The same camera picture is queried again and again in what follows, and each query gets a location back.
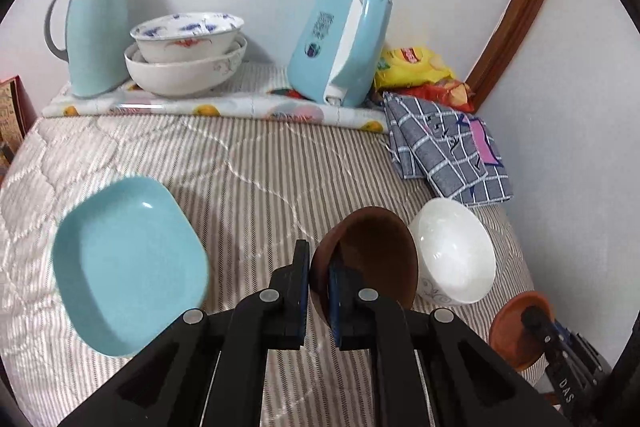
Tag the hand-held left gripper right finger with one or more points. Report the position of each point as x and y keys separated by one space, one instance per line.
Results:
x=336 y=302

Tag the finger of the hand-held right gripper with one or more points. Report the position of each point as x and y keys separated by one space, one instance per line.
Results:
x=537 y=324
x=565 y=332

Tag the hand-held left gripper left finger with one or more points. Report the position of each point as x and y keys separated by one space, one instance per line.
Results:
x=292 y=287

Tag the small brown bowl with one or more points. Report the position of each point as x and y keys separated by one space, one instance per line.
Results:
x=380 y=247
x=510 y=337

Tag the white bowl with grey pattern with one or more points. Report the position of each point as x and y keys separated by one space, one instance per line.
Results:
x=455 y=247

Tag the blue square plate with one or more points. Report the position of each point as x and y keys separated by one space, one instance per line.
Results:
x=130 y=267

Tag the grey checked cloth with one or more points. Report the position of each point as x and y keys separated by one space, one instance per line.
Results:
x=440 y=152

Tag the fruit print mat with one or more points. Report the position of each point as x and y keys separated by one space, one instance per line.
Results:
x=240 y=107

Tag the large white ceramic bowl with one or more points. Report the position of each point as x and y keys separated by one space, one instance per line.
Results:
x=185 y=79

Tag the light blue tissue pack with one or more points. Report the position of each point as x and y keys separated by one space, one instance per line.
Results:
x=320 y=52

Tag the red snack bag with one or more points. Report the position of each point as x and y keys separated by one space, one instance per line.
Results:
x=450 y=94

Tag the yellow chips bag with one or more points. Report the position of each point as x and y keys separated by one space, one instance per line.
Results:
x=410 y=67

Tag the blue floral ceramic bowl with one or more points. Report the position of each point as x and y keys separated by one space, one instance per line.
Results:
x=185 y=44

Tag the light blue thermos jug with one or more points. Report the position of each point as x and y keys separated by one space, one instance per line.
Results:
x=95 y=37

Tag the patterned brown book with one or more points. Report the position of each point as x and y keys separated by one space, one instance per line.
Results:
x=10 y=117

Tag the brown wooden door frame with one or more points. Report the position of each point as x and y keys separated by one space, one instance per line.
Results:
x=520 y=17

